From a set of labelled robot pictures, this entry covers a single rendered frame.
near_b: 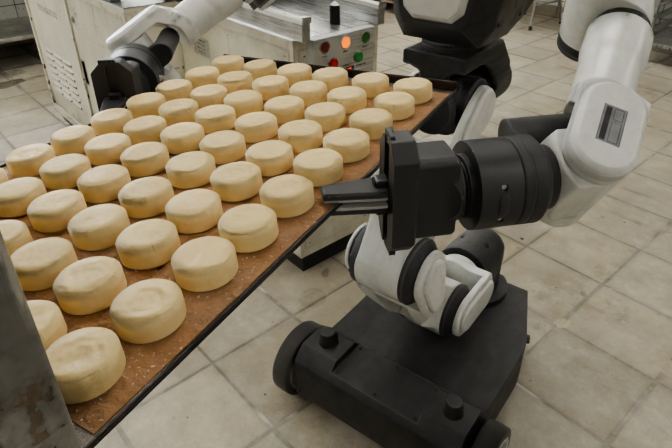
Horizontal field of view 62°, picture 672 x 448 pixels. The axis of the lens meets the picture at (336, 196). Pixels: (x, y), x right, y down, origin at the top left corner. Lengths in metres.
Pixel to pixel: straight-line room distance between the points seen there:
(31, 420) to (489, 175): 0.39
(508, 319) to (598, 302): 0.50
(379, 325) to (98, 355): 1.25
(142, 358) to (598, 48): 0.55
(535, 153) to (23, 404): 0.44
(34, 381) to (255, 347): 1.51
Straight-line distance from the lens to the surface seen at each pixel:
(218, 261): 0.44
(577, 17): 0.77
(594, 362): 1.89
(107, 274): 0.46
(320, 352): 1.46
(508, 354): 1.58
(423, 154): 0.52
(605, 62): 0.68
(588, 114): 0.58
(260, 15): 1.74
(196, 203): 0.52
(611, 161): 0.56
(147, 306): 0.42
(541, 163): 0.55
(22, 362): 0.29
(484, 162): 0.53
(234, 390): 1.68
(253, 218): 0.48
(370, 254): 1.13
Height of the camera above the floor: 1.27
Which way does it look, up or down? 31 degrees down
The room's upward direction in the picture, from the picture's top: straight up
